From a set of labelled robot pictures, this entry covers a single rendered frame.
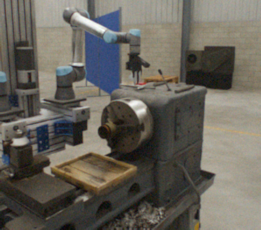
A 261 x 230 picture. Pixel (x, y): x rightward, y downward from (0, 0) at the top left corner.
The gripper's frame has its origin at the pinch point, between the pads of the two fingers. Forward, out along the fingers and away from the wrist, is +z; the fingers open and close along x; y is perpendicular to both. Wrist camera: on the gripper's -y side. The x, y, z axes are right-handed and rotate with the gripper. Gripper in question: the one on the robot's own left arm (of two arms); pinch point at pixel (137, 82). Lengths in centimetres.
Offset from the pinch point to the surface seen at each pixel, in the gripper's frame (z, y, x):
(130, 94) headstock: 5.6, -6.0, 14.2
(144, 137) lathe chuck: 25.5, -27.3, 28.5
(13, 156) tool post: 23, -3, 93
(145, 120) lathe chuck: 16.4, -26.9, 27.1
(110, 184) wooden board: 41, -30, 59
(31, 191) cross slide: 33, -20, 96
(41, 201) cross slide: 33, -30, 97
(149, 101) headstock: 7.8, -21.6, 15.9
